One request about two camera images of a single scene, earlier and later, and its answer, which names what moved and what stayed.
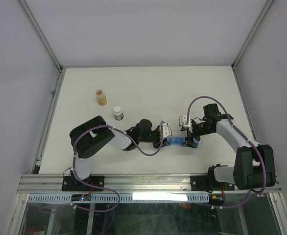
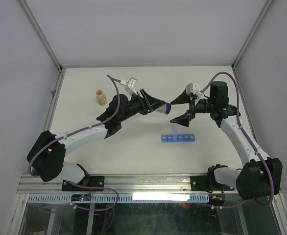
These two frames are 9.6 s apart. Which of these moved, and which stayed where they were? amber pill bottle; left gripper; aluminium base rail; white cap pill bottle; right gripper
Moved: white cap pill bottle; right gripper; left gripper
Stayed: aluminium base rail; amber pill bottle
